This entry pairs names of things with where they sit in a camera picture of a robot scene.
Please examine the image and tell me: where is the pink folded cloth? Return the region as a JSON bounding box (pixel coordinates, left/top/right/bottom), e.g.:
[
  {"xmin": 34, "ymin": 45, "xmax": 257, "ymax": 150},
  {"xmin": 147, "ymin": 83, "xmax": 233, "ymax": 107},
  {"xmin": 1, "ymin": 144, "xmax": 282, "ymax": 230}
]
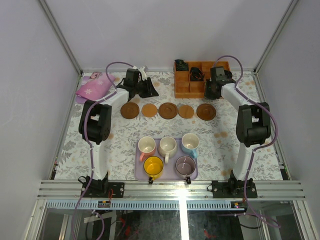
[{"xmin": 75, "ymin": 72, "xmax": 112, "ymax": 104}]

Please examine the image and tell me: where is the dark wooden coaster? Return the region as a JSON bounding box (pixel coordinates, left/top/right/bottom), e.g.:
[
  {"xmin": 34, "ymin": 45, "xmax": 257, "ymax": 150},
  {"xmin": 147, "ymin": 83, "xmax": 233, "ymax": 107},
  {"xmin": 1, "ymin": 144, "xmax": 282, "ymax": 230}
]
[
  {"xmin": 196, "ymin": 103, "xmax": 217, "ymax": 121},
  {"xmin": 120, "ymin": 102, "xmax": 140, "ymax": 119},
  {"xmin": 158, "ymin": 102, "xmax": 178, "ymax": 120}
]

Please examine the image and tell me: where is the black rolled item top left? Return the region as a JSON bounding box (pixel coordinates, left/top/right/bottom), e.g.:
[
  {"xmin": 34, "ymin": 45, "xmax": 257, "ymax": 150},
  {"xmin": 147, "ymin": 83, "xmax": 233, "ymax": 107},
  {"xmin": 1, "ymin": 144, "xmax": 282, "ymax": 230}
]
[{"xmin": 174, "ymin": 59, "xmax": 189, "ymax": 72}]

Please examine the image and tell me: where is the yellow cup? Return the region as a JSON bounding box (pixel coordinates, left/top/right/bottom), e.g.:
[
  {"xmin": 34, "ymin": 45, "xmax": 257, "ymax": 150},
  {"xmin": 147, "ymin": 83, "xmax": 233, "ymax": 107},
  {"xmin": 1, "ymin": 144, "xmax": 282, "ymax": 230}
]
[{"xmin": 143, "ymin": 156, "xmax": 164, "ymax": 185}]

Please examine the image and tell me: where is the lilac plastic tray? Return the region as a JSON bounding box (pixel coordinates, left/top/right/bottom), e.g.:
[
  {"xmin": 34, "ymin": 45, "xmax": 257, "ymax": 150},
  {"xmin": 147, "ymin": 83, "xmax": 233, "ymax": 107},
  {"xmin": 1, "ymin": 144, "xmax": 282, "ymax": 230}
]
[{"xmin": 134, "ymin": 138, "xmax": 185, "ymax": 182}]

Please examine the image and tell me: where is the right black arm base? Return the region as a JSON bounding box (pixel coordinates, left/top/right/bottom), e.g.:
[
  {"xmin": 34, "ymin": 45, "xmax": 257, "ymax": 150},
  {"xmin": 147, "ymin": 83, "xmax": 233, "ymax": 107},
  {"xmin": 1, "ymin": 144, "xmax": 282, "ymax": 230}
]
[{"xmin": 206, "ymin": 176, "xmax": 258, "ymax": 199}]

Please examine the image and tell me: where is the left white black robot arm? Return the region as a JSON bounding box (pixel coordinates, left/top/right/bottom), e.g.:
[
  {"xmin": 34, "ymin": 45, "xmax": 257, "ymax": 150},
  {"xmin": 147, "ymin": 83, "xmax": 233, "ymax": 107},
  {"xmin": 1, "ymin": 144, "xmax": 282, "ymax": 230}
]
[{"xmin": 76, "ymin": 66, "xmax": 159, "ymax": 198}]

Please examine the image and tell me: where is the aluminium front rail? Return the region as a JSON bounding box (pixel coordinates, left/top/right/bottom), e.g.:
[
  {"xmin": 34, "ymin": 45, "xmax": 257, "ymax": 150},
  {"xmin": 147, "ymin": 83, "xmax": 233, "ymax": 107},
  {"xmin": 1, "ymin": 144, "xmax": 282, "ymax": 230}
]
[{"xmin": 37, "ymin": 180, "xmax": 306, "ymax": 201}]

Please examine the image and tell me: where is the orange wooden compartment box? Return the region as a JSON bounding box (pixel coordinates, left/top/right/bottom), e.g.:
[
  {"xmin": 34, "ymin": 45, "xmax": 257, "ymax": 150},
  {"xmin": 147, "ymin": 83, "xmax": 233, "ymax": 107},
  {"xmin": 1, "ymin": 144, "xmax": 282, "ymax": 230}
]
[{"xmin": 173, "ymin": 61, "xmax": 231, "ymax": 99}]

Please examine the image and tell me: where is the pink cup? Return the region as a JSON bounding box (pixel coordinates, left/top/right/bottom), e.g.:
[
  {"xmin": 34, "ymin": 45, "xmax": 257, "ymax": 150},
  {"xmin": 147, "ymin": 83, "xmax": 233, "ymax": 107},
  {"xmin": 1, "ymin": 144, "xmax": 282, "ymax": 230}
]
[{"xmin": 137, "ymin": 136, "xmax": 156, "ymax": 162}]

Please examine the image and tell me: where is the light wooden coaster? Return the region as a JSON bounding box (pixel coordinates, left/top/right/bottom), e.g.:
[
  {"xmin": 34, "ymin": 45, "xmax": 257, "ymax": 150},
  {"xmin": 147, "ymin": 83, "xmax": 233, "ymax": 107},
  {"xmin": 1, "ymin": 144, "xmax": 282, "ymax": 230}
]
[
  {"xmin": 178, "ymin": 105, "xmax": 194, "ymax": 119},
  {"xmin": 141, "ymin": 103, "xmax": 158, "ymax": 118}
]

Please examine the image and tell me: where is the blue slotted cable duct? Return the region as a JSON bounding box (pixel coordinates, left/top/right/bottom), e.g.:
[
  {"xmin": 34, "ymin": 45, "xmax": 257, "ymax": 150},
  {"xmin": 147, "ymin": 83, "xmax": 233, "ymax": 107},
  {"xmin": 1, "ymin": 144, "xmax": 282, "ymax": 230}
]
[{"xmin": 47, "ymin": 199, "xmax": 246, "ymax": 211}]

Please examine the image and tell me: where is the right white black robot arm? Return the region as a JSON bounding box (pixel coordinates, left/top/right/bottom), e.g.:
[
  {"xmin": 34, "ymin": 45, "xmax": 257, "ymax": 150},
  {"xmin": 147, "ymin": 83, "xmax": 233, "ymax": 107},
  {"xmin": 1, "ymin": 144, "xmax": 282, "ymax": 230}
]
[{"xmin": 204, "ymin": 66, "xmax": 271, "ymax": 198}]

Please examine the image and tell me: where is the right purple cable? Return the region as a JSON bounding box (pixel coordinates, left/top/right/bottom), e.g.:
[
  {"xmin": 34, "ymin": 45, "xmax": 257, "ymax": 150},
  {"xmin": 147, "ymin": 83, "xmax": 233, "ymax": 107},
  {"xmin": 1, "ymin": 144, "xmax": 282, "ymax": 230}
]
[{"xmin": 214, "ymin": 54, "xmax": 282, "ymax": 229}]

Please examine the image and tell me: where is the black rolled item orange trim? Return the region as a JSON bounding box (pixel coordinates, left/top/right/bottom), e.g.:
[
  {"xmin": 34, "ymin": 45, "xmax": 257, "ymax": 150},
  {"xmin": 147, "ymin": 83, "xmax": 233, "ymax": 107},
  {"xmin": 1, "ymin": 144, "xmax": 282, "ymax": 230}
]
[{"xmin": 189, "ymin": 66, "xmax": 204, "ymax": 82}]

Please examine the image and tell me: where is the purple grey cup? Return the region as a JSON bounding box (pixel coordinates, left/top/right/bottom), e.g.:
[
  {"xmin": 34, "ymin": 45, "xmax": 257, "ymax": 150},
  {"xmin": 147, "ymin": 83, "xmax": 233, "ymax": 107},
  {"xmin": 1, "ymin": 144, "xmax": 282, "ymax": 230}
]
[{"xmin": 175, "ymin": 156, "xmax": 196, "ymax": 185}]

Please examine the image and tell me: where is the light blue cup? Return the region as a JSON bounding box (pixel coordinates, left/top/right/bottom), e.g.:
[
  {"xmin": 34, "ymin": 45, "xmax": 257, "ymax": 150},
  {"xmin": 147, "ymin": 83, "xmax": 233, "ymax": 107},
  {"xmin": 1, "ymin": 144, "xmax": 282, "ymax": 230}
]
[{"xmin": 181, "ymin": 133, "xmax": 200, "ymax": 159}]

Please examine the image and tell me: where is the beige speckled cup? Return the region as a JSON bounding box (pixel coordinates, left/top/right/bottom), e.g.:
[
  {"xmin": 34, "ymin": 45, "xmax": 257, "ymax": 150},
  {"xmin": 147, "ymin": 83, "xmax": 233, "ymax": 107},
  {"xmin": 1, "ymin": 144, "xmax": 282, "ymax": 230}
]
[{"xmin": 158, "ymin": 136, "xmax": 178, "ymax": 164}]

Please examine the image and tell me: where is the black rolled item right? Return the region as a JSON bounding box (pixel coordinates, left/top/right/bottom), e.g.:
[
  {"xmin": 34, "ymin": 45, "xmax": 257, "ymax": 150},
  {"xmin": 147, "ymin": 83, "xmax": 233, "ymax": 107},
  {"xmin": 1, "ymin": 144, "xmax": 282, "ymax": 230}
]
[{"xmin": 224, "ymin": 70, "xmax": 233, "ymax": 80}]

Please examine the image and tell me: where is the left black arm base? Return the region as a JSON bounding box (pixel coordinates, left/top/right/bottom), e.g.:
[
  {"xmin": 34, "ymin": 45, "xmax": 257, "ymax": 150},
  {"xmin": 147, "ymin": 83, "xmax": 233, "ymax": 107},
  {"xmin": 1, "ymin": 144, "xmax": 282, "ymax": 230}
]
[{"xmin": 78, "ymin": 174, "xmax": 125, "ymax": 199}]

